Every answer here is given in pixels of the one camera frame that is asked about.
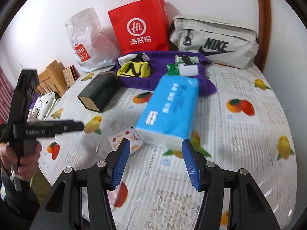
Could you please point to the red striped cloth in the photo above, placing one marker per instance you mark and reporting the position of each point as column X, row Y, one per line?
column 4, row 93

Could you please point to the grey waist bag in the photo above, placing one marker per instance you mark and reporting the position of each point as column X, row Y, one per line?
column 215, row 31

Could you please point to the white sponge block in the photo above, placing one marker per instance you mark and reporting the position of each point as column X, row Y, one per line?
column 189, row 70

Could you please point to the person's left forearm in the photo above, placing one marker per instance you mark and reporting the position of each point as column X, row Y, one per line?
column 14, row 201

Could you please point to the purple towel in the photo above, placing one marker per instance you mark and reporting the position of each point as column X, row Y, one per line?
column 153, row 81

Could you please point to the clear plastic bag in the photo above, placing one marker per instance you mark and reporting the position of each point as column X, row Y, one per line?
column 195, row 58

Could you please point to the dark metal tin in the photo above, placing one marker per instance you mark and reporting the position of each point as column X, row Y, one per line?
column 100, row 88

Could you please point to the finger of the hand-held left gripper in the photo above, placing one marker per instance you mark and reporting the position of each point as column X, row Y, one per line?
column 52, row 128
column 25, row 93

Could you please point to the spotted white pillow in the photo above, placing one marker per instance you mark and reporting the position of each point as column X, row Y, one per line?
column 45, row 103

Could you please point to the small fruit printed packet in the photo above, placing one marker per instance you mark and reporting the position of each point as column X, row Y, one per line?
column 120, row 139

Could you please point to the red paper bag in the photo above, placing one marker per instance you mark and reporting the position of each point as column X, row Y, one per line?
column 144, row 12

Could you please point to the wooden door frame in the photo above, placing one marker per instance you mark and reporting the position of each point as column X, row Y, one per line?
column 262, row 16

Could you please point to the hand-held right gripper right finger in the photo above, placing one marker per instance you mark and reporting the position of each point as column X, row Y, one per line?
column 190, row 165

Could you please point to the green packet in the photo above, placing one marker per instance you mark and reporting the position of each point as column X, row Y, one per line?
column 173, row 70

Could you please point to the printed cardboard box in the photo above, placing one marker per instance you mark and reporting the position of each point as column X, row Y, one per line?
column 69, row 76

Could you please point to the person's left hand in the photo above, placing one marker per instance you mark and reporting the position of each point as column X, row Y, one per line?
column 28, row 165

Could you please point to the white plastic shopping bag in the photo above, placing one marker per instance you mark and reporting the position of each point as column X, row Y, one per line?
column 96, row 43

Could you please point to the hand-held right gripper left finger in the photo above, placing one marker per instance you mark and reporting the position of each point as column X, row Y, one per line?
column 122, row 163

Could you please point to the blue tissue pack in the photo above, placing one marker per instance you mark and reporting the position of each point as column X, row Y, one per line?
column 168, row 110

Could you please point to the fruit printed table cover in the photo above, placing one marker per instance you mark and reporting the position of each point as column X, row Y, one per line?
column 239, row 136

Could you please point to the white tissue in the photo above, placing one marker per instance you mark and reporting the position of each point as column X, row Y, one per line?
column 123, row 59

